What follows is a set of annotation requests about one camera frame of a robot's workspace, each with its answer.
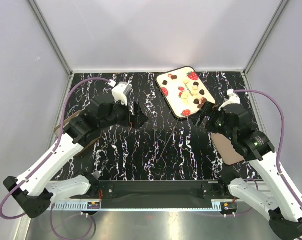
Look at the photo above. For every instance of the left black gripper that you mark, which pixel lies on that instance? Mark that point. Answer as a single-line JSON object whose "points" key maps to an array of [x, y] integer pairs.
{"points": [[137, 120]]}

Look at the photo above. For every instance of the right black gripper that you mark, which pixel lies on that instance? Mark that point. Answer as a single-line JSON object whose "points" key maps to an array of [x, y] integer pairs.
{"points": [[212, 112]]}

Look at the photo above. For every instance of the metal tongs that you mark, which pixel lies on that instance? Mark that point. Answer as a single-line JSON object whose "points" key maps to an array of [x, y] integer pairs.
{"points": [[166, 143]]}

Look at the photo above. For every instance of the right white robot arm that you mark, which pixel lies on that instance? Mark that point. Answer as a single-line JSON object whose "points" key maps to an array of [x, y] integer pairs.
{"points": [[282, 210]]}

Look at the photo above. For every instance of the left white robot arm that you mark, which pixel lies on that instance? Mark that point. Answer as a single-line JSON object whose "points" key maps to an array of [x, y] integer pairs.
{"points": [[33, 190]]}

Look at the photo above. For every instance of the brown leaf chocolate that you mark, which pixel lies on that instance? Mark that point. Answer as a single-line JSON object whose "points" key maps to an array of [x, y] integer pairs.
{"points": [[203, 100]]}

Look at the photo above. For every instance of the strawberry print tray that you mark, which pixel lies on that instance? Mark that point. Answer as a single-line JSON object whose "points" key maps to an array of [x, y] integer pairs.
{"points": [[175, 91]]}

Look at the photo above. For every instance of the rose gold tin lid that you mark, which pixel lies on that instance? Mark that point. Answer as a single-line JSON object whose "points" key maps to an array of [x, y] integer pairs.
{"points": [[225, 149]]}

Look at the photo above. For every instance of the gold tin box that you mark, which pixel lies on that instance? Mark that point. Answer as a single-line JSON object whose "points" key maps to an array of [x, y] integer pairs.
{"points": [[81, 127]]}

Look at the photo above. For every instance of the right controller board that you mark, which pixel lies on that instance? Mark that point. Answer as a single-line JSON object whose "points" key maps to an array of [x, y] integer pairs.
{"points": [[229, 206]]}

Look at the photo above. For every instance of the controller board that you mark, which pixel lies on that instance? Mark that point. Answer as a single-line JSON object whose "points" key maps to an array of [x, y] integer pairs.
{"points": [[229, 206], [93, 205]]}

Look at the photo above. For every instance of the left controller board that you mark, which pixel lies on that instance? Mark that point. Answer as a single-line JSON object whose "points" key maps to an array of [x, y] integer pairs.
{"points": [[93, 205]]}

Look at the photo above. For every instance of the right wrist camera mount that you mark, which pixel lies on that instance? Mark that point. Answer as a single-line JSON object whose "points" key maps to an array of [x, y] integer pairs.
{"points": [[233, 99]]}

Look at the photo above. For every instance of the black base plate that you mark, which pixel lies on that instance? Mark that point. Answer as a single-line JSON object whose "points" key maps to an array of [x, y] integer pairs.
{"points": [[161, 195]]}

